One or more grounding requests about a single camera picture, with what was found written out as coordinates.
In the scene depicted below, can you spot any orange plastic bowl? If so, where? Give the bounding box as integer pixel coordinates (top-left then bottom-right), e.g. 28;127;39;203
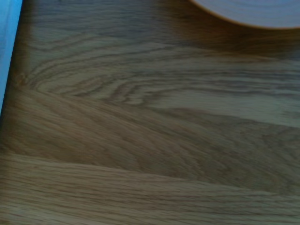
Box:
188;0;300;30

